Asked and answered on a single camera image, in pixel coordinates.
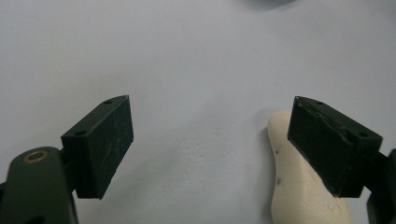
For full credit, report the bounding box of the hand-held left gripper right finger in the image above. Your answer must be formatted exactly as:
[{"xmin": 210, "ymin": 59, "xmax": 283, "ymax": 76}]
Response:
[{"xmin": 287, "ymin": 95, "xmax": 384, "ymax": 199}]

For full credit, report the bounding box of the dark round object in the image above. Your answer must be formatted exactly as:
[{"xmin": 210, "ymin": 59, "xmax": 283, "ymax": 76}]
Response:
[{"xmin": 241, "ymin": 0, "xmax": 298, "ymax": 8}]

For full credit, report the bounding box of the cream plastic ginger root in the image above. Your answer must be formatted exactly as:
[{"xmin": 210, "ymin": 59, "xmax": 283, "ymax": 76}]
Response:
[{"xmin": 266, "ymin": 109, "xmax": 354, "ymax": 224}]

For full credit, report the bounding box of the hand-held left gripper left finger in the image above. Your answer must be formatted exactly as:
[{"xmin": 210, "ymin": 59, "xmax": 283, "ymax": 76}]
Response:
[{"xmin": 60, "ymin": 94, "xmax": 134, "ymax": 200}]

